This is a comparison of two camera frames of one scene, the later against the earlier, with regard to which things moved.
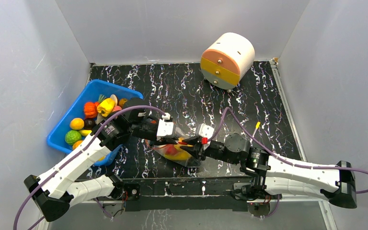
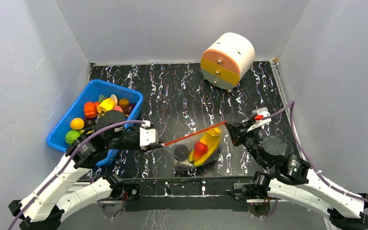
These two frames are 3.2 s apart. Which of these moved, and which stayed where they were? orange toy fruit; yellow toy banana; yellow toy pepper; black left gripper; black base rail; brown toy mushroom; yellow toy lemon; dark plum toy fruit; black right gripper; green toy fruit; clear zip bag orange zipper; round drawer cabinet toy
Moved: yellow toy banana; black left gripper; black right gripper; clear zip bag orange zipper
Stayed: green toy fruit; brown toy mushroom; orange toy fruit; yellow toy lemon; round drawer cabinet toy; dark plum toy fruit; yellow toy pepper; black base rail
